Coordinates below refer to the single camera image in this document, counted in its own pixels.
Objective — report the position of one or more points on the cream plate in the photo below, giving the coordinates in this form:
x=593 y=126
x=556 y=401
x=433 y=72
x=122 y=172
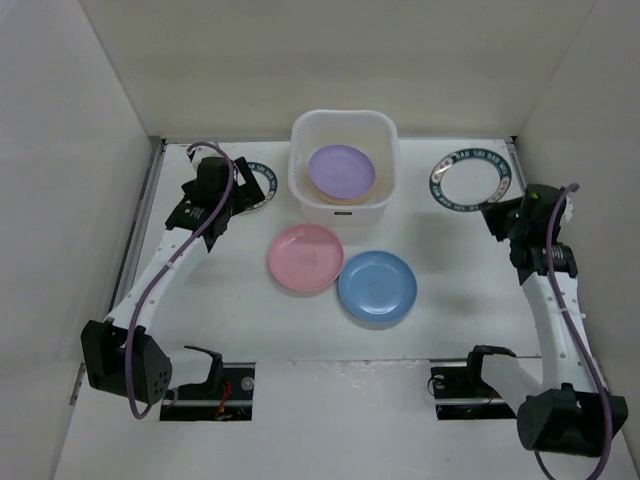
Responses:
x=339 y=201

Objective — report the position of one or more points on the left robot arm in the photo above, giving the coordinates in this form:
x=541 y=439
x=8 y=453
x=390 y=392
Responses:
x=120 y=355

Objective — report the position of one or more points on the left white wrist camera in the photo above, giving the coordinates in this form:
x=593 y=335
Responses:
x=194 y=157

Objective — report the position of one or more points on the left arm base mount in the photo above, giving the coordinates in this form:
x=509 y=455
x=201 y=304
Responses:
x=229 y=398

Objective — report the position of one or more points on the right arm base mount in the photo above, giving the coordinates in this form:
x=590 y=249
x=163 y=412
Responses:
x=458 y=397

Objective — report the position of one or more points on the purple plate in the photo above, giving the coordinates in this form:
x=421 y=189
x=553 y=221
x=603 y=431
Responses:
x=342 y=171

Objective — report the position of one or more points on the pink plate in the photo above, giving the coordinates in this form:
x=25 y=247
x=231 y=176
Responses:
x=306 y=258
x=318 y=192

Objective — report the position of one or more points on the green-rimmed white plate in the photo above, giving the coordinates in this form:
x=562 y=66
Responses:
x=267 y=181
x=466 y=179

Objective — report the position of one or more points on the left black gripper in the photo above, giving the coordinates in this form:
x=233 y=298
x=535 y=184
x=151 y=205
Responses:
x=254 y=194

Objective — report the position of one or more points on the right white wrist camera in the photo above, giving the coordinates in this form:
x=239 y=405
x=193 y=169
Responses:
x=568 y=211

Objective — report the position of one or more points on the white plastic bin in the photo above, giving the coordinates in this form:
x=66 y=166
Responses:
x=371 y=132

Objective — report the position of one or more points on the blue plate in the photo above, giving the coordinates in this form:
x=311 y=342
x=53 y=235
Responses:
x=378 y=289

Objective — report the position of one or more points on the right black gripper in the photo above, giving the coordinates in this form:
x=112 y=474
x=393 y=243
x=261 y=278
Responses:
x=498 y=220

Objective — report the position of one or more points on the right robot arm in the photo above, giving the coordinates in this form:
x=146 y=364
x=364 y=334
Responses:
x=569 y=411

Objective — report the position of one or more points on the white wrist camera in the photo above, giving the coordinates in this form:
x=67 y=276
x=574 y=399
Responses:
x=194 y=157
x=568 y=211

